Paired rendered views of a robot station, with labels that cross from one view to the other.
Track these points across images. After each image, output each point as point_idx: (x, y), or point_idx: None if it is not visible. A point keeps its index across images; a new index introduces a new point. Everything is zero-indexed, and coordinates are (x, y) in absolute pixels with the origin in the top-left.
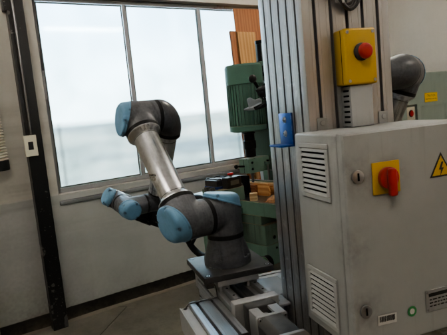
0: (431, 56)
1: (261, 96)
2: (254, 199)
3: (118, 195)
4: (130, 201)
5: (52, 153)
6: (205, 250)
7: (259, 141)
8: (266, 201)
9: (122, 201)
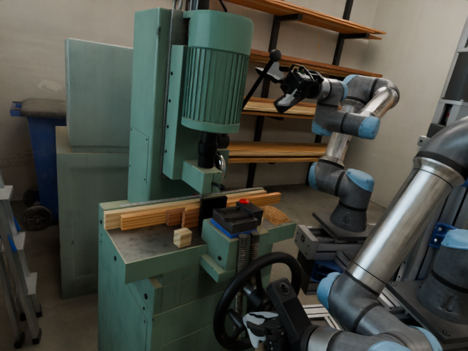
0: (39, 14)
1: (297, 88)
2: (261, 225)
3: (407, 347)
4: (427, 333)
5: None
6: (466, 308)
7: (189, 139)
8: (277, 223)
9: (430, 349)
